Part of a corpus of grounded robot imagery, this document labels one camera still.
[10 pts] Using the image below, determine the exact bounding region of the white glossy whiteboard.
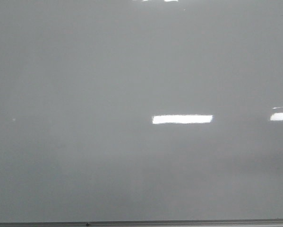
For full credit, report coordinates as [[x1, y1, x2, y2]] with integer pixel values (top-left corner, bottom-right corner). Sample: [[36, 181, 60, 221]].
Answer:
[[0, 0, 283, 222]]

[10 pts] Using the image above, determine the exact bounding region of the grey aluminium whiteboard frame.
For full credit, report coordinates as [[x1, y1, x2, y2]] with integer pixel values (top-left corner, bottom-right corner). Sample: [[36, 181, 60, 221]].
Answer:
[[0, 218, 283, 227]]

